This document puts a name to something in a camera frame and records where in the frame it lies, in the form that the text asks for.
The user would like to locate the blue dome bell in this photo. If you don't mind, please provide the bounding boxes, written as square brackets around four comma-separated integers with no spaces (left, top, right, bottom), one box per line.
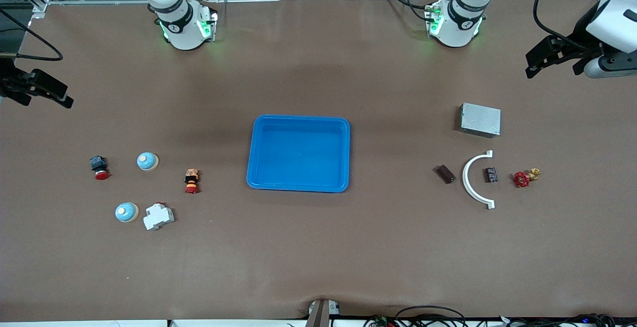
[115,202,139,223]
[137,152,160,171]

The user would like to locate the plain dark brown electrolytic capacitor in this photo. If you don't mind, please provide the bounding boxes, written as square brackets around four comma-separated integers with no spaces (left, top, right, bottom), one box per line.
[435,164,456,185]

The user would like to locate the blue plastic tray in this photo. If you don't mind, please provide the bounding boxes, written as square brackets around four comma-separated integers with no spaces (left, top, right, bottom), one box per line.
[246,114,351,193]

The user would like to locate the red emergency button blue body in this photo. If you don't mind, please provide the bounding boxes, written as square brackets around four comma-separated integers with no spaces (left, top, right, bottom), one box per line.
[90,155,110,181]

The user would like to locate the silver metal box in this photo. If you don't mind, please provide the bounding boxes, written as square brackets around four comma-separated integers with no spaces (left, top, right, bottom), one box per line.
[460,103,502,138]

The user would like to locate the white circuit breaker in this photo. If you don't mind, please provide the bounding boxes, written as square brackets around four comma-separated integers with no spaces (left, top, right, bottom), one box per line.
[143,202,175,231]

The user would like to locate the red yellow button orange body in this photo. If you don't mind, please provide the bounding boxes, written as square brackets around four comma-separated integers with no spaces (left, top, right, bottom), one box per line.
[184,169,201,194]

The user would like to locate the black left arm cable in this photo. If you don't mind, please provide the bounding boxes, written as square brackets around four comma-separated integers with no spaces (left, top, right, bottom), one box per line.
[533,0,593,52]

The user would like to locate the red handle brass valve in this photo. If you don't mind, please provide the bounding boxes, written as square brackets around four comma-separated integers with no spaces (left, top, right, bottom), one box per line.
[514,168,541,189]

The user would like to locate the white curved plastic bracket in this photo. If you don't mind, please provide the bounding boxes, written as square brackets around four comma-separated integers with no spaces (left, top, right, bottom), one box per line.
[462,150,496,210]

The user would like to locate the black cable bundle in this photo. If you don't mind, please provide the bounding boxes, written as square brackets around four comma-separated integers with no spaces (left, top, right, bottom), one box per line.
[498,313,618,327]

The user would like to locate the black looped cables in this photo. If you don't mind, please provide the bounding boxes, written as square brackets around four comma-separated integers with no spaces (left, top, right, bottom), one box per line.
[363,306,468,327]

